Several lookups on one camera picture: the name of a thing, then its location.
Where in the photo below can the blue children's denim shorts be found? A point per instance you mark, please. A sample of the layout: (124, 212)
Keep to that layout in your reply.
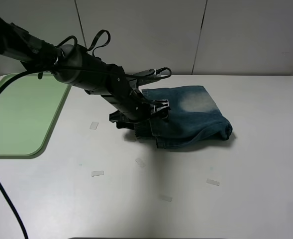
(193, 117)

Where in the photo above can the green plastic tray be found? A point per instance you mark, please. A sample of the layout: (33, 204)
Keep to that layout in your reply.
(29, 110)

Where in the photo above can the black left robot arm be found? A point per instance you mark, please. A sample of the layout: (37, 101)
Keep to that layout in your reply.
(77, 66)

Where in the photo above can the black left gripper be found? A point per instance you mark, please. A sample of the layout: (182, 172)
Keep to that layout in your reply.
(135, 108)

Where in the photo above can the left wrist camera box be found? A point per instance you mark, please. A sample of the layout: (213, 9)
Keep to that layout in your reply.
(145, 77)

